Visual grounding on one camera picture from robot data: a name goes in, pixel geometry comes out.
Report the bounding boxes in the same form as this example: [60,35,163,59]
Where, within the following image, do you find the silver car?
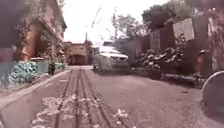
[91,40,132,74]

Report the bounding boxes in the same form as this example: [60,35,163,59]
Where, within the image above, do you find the round grey object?
[201,70,224,117]

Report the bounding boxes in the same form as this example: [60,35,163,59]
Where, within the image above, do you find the dark fence with signs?
[114,9,224,80]

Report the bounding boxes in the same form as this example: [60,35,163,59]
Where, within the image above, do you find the building with arched gate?
[63,40,94,66]

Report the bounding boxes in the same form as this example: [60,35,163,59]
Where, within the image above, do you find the brown building with plants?
[13,0,68,63]

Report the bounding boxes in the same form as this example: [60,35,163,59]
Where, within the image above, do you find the painted teal wall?
[0,60,67,89]

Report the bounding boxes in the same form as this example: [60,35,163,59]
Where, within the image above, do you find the grey asphalt road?
[0,65,224,128]

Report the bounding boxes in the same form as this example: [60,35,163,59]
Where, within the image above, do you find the trees behind fence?
[111,0,194,38]

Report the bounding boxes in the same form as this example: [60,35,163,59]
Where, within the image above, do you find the overhead wires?
[87,4,116,41]

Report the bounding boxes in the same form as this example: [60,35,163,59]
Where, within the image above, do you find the concrete kerb strip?
[0,68,72,110]

